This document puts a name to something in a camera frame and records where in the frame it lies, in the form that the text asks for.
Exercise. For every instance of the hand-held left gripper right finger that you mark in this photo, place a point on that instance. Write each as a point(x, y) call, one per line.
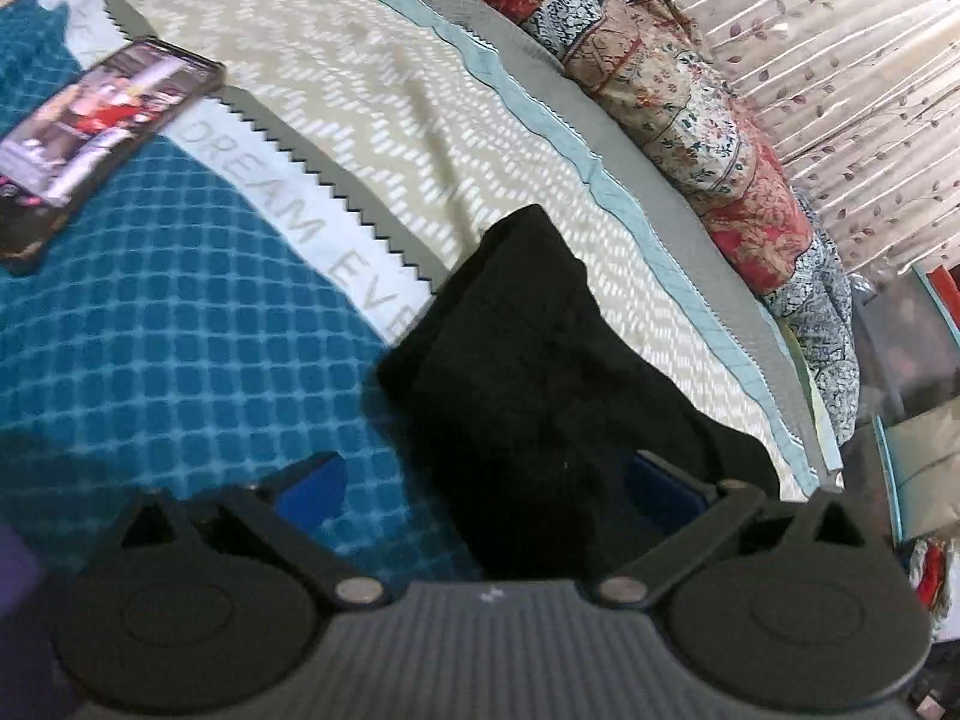
point(660, 491)

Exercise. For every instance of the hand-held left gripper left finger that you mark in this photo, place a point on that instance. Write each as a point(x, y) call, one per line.
point(313, 486)

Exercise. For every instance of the black pants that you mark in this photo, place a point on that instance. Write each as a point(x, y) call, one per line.
point(555, 405)

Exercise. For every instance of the teal rimmed storage container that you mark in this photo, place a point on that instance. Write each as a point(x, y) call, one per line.
point(926, 472)

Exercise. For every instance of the clear storage box teal lid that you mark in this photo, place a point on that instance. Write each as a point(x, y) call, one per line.
point(911, 345)

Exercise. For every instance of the red floral patchwork quilt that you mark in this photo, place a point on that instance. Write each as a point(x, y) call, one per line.
point(675, 112)

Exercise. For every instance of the smartphone with lit screen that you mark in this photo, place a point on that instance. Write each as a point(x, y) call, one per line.
point(97, 124)

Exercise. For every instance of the beige leaf print curtain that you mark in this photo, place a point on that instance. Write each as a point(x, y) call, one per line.
point(847, 75)

